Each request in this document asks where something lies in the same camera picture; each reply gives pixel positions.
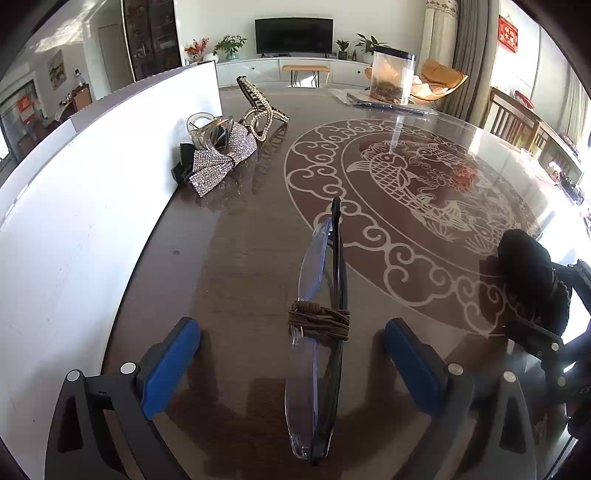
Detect pearl-studded claw hair clip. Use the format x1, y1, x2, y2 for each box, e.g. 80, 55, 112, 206
236, 76, 290, 142

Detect dark glass display cabinet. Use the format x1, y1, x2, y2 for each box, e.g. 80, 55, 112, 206
122, 0, 181, 81

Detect green potted plant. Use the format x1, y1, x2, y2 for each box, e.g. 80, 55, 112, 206
213, 34, 247, 62

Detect red window decoration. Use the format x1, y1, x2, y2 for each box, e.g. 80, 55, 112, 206
17, 95, 37, 124

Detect black flat television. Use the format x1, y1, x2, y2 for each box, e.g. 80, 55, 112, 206
255, 17, 334, 58

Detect small black hair clip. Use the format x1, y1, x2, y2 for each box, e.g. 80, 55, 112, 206
171, 143, 197, 186

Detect red flower vase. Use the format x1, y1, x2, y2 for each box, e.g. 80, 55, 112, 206
184, 38, 211, 64

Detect white television cabinet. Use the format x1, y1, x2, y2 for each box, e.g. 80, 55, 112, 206
216, 58, 375, 88

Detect white partition board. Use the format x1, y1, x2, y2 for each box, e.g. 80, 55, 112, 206
0, 60, 220, 444

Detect clear claw hair clip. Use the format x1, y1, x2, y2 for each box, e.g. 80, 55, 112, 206
187, 112, 235, 153

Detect black-framed clear glasses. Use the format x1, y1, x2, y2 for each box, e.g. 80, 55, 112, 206
284, 197, 349, 464

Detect red wall ornament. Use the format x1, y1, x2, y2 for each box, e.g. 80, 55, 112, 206
498, 15, 519, 54

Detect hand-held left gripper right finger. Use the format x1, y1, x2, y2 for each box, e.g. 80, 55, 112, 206
384, 318, 539, 480

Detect brown patterned desktop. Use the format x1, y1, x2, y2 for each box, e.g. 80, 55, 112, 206
99, 85, 591, 480

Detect covered standing air conditioner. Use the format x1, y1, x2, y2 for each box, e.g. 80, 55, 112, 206
424, 0, 461, 65

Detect wooden bench with metal legs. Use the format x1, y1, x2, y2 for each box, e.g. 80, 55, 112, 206
281, 65, 331, 88

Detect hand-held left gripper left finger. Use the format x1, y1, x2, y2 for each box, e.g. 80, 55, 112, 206
45, 317, 202, 480

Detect wooden dining chair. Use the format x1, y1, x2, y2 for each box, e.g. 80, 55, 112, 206
482, 87, 583, 171

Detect leafy potted plant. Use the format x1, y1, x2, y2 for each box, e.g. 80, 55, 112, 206
355, 32, 393, 58

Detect framed wall picture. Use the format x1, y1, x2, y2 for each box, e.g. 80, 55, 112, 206
47, 50, 65, 90

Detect rhinestone bow hair clip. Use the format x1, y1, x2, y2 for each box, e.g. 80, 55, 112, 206
187, 121, 258, 198

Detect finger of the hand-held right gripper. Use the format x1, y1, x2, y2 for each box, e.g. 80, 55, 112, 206
505, 319, 581, 408
554, 259, 591, 296

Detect yellow lounge chair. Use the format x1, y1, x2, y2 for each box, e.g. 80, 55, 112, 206
365, 59, 468, 104

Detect black pearl-trimmed scrunchie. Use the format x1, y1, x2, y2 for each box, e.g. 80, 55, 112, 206
496, 229, 571, 337

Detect clear fish tank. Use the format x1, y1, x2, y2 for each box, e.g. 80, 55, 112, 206
368, 45, 416, 107

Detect grey curtain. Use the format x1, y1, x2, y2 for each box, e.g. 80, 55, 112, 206
450, 0, 502, 123

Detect clear plastic bag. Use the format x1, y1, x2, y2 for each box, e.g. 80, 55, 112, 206
339, 88, 437, 114

